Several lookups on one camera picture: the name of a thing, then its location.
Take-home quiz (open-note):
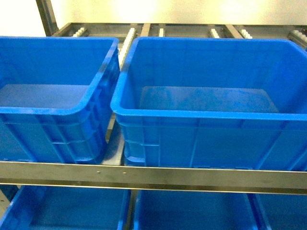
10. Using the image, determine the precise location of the blue lower crate left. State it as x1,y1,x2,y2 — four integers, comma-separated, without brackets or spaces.
0,186,131,230

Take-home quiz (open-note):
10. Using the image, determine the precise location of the blue lower crate right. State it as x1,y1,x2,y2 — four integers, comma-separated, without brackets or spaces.
248,194,307,230

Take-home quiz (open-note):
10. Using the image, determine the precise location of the blue crate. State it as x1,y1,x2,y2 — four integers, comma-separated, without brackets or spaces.
111,37,307,171
248,194,307,230
0,186,131,230
134,190,261,230
0,36,119,164

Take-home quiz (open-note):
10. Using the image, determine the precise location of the blue lower crate middle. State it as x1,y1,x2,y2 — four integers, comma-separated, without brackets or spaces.
134,190,261,230

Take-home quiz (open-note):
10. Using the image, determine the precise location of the steel shelf rack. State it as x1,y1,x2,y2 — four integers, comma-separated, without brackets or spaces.
35,0,307,230

